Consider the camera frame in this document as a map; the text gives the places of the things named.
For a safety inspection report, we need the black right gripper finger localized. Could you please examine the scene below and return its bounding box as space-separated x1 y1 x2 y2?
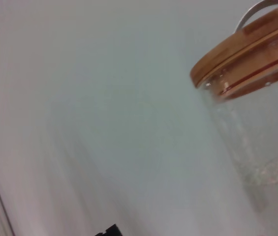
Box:
96 223 123 236

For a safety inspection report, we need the clear glass water dispenser jar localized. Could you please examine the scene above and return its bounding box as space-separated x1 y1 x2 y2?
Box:
197 41 278 200

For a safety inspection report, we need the wooden jar lid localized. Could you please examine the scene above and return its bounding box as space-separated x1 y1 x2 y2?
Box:
189 0 278 101

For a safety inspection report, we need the grey metal lid handle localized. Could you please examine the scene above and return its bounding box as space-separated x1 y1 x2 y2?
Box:
235 0 278 32

